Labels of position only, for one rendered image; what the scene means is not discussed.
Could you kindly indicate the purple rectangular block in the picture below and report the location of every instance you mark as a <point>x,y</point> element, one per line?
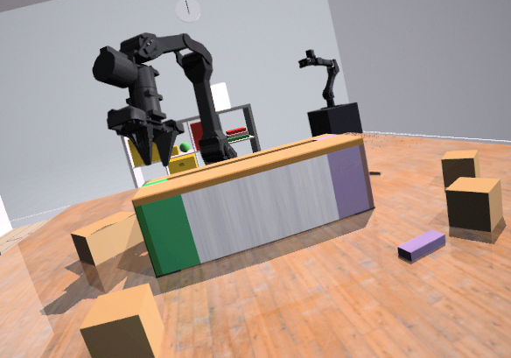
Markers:
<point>421,245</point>

